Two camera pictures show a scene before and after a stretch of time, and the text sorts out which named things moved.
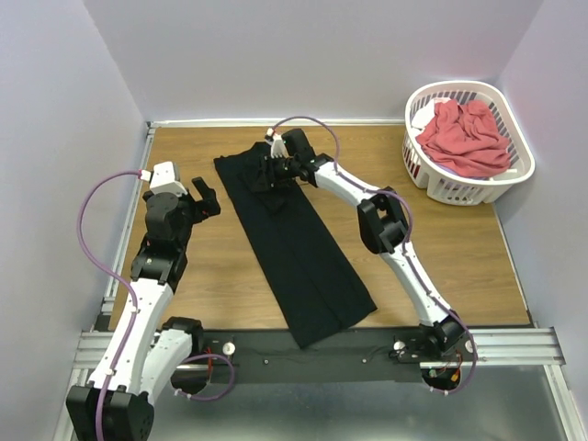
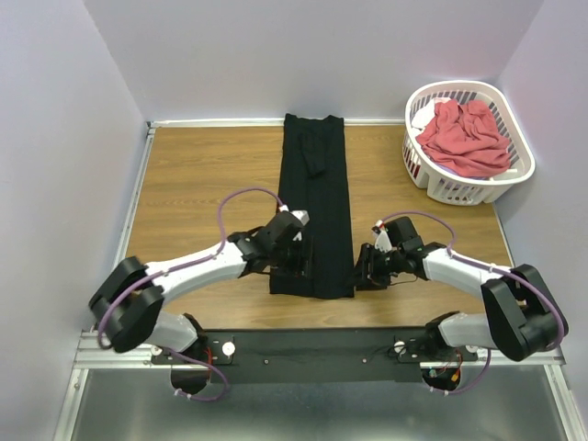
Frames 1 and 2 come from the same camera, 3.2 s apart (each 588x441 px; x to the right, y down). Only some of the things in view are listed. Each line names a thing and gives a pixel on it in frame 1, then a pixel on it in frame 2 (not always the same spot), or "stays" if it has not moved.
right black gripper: x=274 y=170 → x=366 y=265
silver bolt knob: x=399 y=344 stays
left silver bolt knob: x=229 y=348 stays
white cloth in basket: x=424 y=114 stays
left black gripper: x=200 y=205 → x=302 y=256
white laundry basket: x=446 y=187 stays
